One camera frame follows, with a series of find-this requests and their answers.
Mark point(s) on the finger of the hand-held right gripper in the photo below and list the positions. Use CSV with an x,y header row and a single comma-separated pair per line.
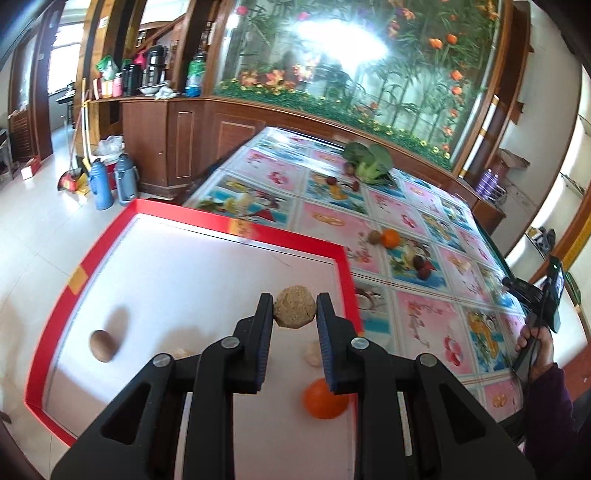
x,y
519,288

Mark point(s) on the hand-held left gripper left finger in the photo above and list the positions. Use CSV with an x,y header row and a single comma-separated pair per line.
x,y
264,341

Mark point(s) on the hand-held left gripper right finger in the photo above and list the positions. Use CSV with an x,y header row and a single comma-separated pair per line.
x,y
325,350

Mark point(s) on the round beige food chunk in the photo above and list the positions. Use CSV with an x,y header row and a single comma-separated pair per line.
x,y
295,307

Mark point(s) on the orange mandarin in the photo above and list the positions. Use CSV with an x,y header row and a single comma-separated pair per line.
x,y
323,402
390,238

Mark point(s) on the dark red date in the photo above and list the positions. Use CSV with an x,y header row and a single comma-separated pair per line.
x,y
419,263
424,274

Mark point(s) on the red rimmed white tray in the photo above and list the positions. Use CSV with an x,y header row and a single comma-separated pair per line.
x,y
184,277

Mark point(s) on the brown kiwi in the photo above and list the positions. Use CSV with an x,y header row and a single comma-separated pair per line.
x,y
102,346
375,237

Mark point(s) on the person's right forearm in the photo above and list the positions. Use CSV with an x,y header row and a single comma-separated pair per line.
x,y
549,415

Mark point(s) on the person's right hand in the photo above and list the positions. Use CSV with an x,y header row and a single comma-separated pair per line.
x,y
545,350

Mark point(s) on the black shoe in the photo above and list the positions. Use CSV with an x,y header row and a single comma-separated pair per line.
x,y
547,240

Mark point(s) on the purple bottle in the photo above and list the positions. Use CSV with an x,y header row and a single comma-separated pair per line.
x,y
494,185
483,181

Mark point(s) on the brown wicker basket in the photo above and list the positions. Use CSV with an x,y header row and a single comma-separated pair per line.
x,y
505,161

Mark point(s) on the green bok choy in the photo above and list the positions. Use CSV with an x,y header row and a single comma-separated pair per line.
x,y
369,159

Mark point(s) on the grey blue thermos flask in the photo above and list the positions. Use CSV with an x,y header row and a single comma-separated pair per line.
x,y
125,180

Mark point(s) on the wooden partition cabinet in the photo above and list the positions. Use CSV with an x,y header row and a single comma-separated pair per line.
x,y
194,138

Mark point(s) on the red trash bin white liner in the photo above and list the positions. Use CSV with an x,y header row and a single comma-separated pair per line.
x,y
111,147

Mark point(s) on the red dustpan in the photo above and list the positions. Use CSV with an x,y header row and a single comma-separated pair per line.
x,y
69,182

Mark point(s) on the flower and bamboo glass panel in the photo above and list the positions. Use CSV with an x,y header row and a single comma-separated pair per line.
x,y
369,69

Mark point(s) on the white cloth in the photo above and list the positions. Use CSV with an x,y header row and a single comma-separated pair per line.
x,y
166,93

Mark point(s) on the white bowl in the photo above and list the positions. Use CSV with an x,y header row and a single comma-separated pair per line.
x,y
154,88

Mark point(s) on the green label water bottle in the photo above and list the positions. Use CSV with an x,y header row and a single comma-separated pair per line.
x,y
195,74

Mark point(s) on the red and white box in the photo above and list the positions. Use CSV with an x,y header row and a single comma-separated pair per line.
x,y
30,170

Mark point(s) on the black kettle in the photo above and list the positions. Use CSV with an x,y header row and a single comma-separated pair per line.
x,y
131,79

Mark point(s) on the pink cup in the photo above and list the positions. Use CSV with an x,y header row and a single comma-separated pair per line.
x,y
117,85

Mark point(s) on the black thermos jug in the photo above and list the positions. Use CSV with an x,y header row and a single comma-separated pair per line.
x,y
156,64

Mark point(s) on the red thermos jug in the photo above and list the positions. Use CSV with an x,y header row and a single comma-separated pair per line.
x,y
140,60

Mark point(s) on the green snack bag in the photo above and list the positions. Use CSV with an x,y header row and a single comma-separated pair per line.
x,y
107,68

